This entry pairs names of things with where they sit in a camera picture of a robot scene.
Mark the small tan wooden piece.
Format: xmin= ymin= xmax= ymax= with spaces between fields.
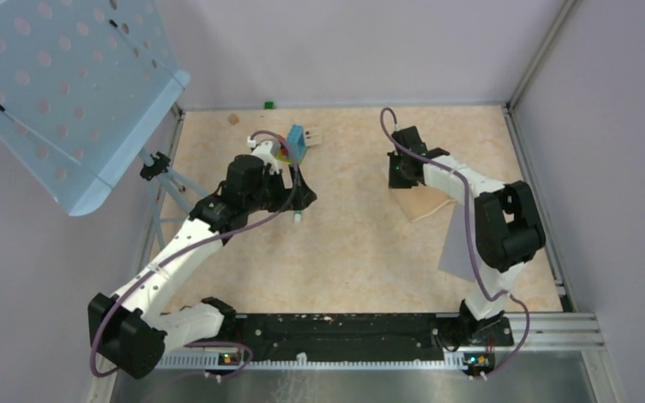
xmin=228 ymin=113 xmax=240 ymax=125

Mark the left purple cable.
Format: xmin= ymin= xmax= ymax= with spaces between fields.
xmin=89 ymin=129 xmax=302 ymax=378

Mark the grey envelope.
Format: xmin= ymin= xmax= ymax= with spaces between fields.
xmin=438 ymin=204 xmax=475 ymax=282

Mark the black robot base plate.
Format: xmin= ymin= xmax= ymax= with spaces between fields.
xmin=205 ymin=297 xmax=514 ymax=364

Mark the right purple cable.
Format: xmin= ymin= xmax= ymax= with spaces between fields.
xmin=380 ymin=107 xmax=531 ymax=379

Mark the light blue perforated music stand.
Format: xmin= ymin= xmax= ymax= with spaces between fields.
xmin=0 ymin=0 xmax=229 ymax=254

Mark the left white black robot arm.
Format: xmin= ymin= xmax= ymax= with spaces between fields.
xmin=88 ymin=154 xmax=317 ymax=379

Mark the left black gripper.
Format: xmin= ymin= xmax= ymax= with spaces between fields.
xmin=244 ymin=163 xmax=316 ymax=215

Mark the beige letter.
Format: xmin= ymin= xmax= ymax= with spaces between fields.
xmin=390 ymin=186 xmax=455 ymax=222

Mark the purple cable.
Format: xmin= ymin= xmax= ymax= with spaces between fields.
xmin=89 ymin=129 xmax=302 ymax=378
xmin=380 ymin=107 xmax=531 ymax=379

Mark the white slotted cable duct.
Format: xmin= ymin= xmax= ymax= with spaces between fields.
xmin=155 ymin=349 xmax=469 ymax=371

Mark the colourful toy block assembly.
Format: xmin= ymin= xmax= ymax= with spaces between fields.
xmin=275 ymin=124 xmax=323 ymax=164

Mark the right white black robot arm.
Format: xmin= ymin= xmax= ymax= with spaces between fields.
xmin=387 ymin=126 xmax=546 ymax=348

